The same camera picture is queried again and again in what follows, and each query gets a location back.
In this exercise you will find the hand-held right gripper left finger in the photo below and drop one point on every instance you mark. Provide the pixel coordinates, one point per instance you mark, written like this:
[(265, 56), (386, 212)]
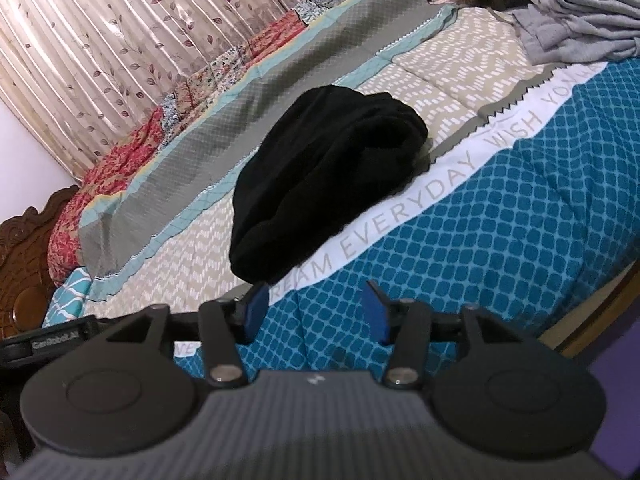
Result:
[(255, 310)]

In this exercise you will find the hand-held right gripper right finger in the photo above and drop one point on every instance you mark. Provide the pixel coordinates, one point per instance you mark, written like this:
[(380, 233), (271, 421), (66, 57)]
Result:
[(376, 317)]

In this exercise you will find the black pants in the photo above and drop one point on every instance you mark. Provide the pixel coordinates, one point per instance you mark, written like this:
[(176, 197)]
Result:
[(325, 175)]

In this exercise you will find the teal lattice pillow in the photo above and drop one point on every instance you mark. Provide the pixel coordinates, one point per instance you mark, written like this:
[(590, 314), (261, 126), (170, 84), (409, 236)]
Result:
[(67, 300)]

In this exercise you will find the carved wooden headboard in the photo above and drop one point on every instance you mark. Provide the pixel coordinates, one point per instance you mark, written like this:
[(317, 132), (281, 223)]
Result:
[(30, 260)]

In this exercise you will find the teal beige patterned bedsheet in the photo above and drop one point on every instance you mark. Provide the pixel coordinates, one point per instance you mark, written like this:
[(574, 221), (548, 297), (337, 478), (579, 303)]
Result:
[(500, 195)]

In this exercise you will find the red floral patchwork quilt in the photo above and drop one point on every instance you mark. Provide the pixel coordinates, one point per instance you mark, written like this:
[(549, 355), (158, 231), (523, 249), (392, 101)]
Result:
[(150, 145)]

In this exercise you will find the leaf print pleated curtain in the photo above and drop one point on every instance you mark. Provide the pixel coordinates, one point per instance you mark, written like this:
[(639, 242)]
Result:
[(125, 40)]

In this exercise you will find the grey clothes pile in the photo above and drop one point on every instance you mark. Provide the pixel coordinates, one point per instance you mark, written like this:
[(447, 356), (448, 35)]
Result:
[(580, 15)]

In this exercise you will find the wooden bed frame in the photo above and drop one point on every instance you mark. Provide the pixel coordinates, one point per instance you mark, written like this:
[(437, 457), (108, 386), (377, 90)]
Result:
[(607, 310)]

